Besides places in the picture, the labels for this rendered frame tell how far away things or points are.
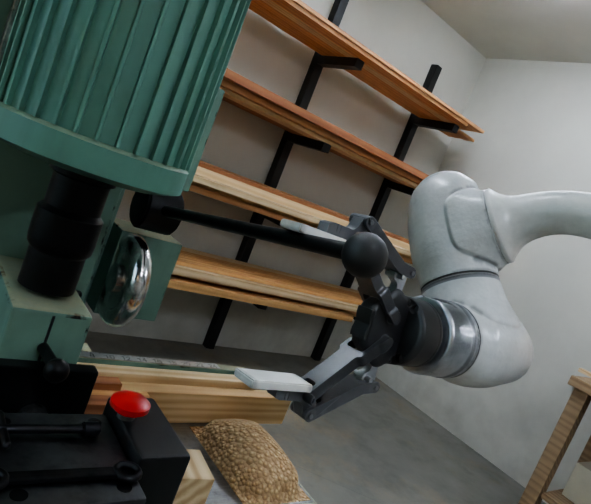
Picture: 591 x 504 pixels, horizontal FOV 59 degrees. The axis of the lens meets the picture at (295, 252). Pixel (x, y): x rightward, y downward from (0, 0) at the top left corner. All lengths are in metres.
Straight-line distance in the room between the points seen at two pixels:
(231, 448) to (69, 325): 0.23
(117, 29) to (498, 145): 3.92
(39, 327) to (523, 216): 0.55
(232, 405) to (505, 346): 0.34
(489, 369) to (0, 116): 0.55
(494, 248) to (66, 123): 0.50
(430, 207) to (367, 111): 3.10
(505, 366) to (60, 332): 0.48
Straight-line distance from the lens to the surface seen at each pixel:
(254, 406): 0.72
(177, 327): 3.44
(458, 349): 0.59
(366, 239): 0.38
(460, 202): 0.70
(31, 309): 0.50
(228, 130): 3.18
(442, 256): 0.68
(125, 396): 0.42
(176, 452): 0.41
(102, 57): 0.44
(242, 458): 0.60
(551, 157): 4.03
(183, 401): 0.66
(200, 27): 0.46
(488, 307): 0.66
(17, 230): 0.62
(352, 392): 0.54
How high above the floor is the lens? 1.22
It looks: 7 degrees down
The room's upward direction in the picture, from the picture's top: 22 degrees clockwise
